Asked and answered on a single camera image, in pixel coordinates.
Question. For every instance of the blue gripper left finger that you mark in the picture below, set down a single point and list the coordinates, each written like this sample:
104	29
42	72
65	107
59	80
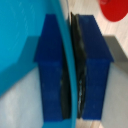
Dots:
50	76

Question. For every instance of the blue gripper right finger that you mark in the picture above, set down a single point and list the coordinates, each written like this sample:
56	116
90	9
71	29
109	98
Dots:
95	73

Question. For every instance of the blue plastic bowl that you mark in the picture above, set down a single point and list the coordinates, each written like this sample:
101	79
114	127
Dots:
23	33

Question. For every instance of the red plastic cup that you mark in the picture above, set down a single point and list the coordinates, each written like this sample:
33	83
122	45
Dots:
115	9

